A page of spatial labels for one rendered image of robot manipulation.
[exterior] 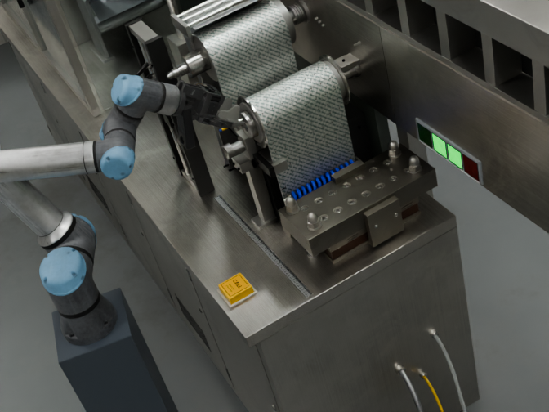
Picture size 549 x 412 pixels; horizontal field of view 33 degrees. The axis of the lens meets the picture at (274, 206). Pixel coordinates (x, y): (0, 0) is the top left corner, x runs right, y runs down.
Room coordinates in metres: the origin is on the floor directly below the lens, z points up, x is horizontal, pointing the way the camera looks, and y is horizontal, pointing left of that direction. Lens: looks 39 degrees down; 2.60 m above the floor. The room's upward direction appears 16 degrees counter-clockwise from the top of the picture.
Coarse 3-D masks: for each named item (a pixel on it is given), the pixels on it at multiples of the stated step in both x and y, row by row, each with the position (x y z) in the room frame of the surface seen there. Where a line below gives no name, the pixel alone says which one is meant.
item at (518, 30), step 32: (352, 0) 2.13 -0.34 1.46; (384, 0) 2.03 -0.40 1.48; (416, 0) 1.89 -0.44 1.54; (448, 0) 1.71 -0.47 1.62; (480, 0) 1.61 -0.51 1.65; (512, 0) 1.57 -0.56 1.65; (544, 0) 1.54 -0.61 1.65; (416, 32) 1.88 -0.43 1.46; (448, 32) 1.73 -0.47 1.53; (480, 32) 1.74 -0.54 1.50; (512, 32) 1.52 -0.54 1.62; (544, 32) 1.44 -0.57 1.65; (448, 64) 1.74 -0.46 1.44; (480, 64) 1.69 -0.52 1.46; (512, 64) 1.61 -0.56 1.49; (544, 64) 1.44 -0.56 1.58; (512, 96) 1.54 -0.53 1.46; (544, 96) 1.45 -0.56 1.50
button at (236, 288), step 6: (234, 276) 1.84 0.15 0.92; (240, 276) 1.83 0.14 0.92; (228, 282) 1.82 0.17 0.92; (234, 282) 1.82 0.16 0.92; (240, 282) 1.81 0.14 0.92; (246, 282) 1.80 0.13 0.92; (222, 288) 1.81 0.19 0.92; (228, 288) 1.80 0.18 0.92; (234, 288) 1.79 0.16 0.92; (240, 288) 1.79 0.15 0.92; (246, 288) 1.78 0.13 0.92; (228, 294) 1.78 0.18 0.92; (234, 294) 1.77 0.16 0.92; (240, 294) 1.77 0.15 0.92; (246, 294) 1.77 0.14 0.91; (228, 300) 1.77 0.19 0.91; (234, 300) 1.76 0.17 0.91
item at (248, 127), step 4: (240, 112) 2.04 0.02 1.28; (244, 112) 2.03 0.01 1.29; (240, 116) 2.03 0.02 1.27; (244, 116) 2.01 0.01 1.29; (248, 116) 2.01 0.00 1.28; (244, 120) 2.01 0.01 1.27; (248, 120) 2.00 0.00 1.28; (252, 120) 2.00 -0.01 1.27; (244, 124) 2.02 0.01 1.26; (248, 124) 2.00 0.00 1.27; (252, 124) 2.00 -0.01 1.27; (244, 128) 2.03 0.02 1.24; (248, 128) 2.00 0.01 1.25; (252, 128) 1.99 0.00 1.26; (256, 128) 1.99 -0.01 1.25; (248, 132) 2.01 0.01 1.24; (252, 132) 1.99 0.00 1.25; (256, 132) 1.99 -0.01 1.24; (248, 136) 2.02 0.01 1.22; (252, 136) 1.99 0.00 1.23; (256, 136) 2.00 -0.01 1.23
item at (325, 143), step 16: (336, 112) 2.04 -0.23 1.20; (304, 128) 2.01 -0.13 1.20; (320, 128) 2.02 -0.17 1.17; (336, 128) 2.04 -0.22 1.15; (272, 144) 1.98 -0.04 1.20; (288, 144) 1.99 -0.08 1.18; (304, 144) 2.00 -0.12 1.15; (320, 144) 2.02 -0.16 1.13; (336, 144) 2.03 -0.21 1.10; (272, 160) 1.97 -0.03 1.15; (288, 160) 1.99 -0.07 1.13; (304, 160) 2.00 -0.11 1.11; (320, 160) 2.02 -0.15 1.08; (336, 160) 2.03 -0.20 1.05; (288, 176) 1.98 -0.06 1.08; (304, 176) 2.00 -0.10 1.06; (288, 192) 1.98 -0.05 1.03
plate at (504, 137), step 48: (288, 0) 2.46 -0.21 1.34; (336, 0) 2.18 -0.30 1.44; (336, 48) 2.23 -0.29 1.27; (384, 48) 1.99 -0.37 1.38; (384, 96) 2.03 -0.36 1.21; (432, 96) 1.81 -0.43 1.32; (480, 96) 1.63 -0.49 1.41; (480, 144) 1.65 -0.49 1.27; (528, 144) 1.49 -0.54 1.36; (528, 192) 1.50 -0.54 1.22
